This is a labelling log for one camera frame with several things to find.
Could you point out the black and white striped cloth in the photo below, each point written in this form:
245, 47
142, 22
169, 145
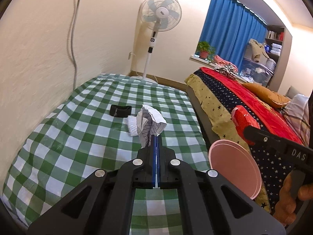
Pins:
226, 71

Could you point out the pink round bin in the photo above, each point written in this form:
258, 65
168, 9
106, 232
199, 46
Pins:
234, 166

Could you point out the orange pillow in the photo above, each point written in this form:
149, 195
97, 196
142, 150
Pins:
266, 94

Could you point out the black band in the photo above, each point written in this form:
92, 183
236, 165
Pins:
119, 111

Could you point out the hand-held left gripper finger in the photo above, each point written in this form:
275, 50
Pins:
158, 161
153, 161

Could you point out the clear plastic storage box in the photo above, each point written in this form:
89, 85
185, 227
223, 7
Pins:
259, 72

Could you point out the red snack packet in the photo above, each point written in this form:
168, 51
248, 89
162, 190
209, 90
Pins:
242, 120

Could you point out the red patterned blanket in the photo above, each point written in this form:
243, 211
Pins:
256, 98

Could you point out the navy starred bed sheet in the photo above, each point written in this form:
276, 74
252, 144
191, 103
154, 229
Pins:
220, 98

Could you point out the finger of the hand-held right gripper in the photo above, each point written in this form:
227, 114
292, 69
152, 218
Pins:
255, 134

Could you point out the brown bookshelf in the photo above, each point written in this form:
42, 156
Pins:
276, 41

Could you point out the pink cloth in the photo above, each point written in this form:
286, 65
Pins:
223, 62

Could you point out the blue curtain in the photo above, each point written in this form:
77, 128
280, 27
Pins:
232, 29

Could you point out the grey headboard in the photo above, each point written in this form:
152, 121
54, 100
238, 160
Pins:
292, 91

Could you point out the person's right hand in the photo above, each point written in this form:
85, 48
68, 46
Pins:
287, 200

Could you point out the plaid pillow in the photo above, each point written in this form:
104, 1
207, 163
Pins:
299, 117

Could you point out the beige jacket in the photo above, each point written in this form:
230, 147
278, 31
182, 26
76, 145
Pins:
258, 50

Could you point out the potted green plant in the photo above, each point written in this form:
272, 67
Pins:
205, 49

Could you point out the white standing fan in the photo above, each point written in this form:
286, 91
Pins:
160, 12

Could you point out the white window sill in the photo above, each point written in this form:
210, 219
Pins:
199, 58

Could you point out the white wall socket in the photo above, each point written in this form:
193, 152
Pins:
130, 55

